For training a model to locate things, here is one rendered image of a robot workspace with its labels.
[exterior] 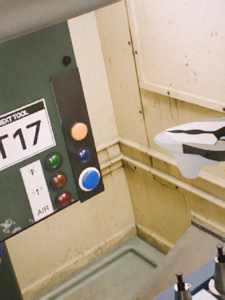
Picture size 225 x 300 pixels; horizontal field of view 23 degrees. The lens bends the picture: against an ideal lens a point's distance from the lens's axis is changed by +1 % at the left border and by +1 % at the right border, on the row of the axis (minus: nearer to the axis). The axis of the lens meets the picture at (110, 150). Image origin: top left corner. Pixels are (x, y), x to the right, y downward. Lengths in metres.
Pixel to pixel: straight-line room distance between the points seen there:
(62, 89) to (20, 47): 0.08
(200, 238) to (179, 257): 0.10
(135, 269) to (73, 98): 1.59
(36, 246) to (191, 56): 0.95
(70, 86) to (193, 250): 1.28
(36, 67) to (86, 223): 1.55
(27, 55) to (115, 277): 1.64
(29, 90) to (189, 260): 1.31
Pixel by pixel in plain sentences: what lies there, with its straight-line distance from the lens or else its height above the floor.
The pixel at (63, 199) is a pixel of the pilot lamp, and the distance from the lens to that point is 0.79.
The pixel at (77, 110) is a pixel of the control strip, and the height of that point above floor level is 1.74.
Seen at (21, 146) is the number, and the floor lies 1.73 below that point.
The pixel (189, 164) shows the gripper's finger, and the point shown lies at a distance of 0.70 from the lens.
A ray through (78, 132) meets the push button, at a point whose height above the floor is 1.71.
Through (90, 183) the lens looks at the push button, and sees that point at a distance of 0.81.
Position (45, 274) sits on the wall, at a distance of 2.22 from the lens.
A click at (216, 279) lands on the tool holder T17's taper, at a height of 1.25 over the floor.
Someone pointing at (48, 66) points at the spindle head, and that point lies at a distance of 0.73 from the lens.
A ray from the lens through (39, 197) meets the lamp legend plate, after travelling 0.78.
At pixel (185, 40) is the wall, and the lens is 1.65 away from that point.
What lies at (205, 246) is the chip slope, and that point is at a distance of 1.94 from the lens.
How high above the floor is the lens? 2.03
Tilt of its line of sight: 27 degrees down
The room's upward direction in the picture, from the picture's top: 11 degrees counter-clockwise
